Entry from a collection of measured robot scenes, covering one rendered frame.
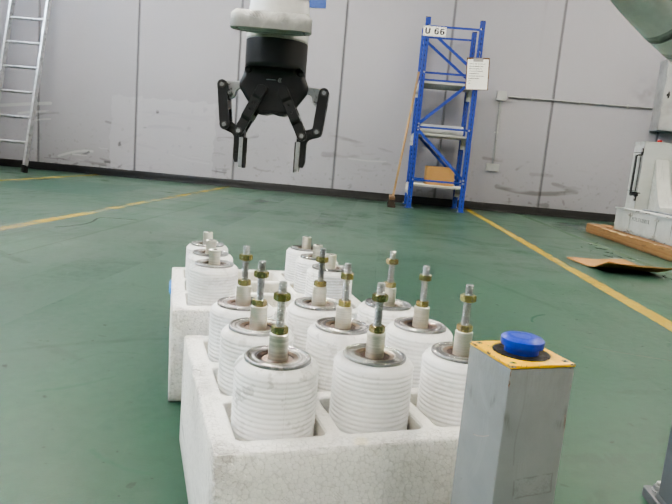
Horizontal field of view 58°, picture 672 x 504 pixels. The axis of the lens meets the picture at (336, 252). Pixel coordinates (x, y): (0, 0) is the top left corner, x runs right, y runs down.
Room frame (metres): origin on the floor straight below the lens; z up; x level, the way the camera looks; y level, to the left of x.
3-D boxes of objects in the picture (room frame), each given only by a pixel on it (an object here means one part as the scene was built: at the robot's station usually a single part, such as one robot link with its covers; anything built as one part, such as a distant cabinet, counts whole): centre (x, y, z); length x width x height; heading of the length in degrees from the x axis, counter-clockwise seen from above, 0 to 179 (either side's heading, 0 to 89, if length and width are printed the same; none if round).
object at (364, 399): (0.69, -0.06, 0.16); 0.10 x 0.10 x 0.18
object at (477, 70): (6.33, -1.27, 1.45); 0.25 x 0.03 x 0.39; 87
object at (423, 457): (0.80, -0.02, 0.09); 0.39 x 0.39 x 0.18; 19
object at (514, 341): (0.55, -0.18, 0.32); 0.04 x 0.04 x 0.02
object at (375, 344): (0.69, -0.06, 0.26); 0.02 x 0.02 x 0.03
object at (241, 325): (0.76, 0.09, 0.25); 0.08 x 0.08 x 0.01
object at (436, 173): (6.70, -1.06, 0.36); 0.31 x 0.25 x 0.20; 87
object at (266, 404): (0.65, 0.06, 0.16); 0.10 x 0.10 x 0.18
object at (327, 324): (0.80, -0.02, 0.25); 0.08 x 0.08 x 0.01
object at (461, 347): (0.73, -0.17, 0.26); 0.02 x 0.02 x 0.03
